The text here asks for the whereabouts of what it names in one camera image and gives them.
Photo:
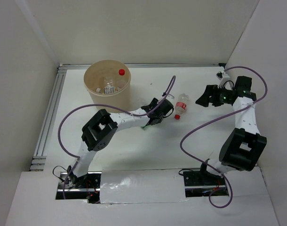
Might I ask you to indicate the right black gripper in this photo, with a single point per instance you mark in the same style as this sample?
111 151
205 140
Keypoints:
211 90

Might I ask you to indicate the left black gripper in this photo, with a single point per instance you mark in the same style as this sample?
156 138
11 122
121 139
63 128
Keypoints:
154 102

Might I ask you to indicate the small bottle red label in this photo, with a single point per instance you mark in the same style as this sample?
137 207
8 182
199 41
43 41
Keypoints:
181 105

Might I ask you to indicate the green plastic bottle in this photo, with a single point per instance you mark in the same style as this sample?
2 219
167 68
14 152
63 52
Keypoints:
145 127

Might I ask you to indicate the clear bottle red label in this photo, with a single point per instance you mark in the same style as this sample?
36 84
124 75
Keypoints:
121 81

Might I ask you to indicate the clear bottle blue white label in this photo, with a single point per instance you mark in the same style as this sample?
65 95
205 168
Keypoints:
109 85

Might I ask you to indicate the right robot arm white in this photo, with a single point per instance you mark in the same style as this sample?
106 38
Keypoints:
245 144

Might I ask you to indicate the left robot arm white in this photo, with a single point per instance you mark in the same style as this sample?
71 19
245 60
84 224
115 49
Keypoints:
99 130

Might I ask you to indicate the beige round plastic bin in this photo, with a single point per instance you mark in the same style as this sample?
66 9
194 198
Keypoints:
94 78

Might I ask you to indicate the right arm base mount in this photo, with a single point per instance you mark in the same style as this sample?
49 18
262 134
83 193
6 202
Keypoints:
198 183

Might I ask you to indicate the aluminium frame rail back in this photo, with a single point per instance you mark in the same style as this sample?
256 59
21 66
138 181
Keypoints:
153 65

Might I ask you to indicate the aluminium frame rail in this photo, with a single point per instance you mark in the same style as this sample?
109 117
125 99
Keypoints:
153 65
40 152

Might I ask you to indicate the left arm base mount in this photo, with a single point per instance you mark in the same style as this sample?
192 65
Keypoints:
88 190

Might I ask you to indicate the aluminium frame rail left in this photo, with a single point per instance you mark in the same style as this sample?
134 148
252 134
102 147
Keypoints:
40 152

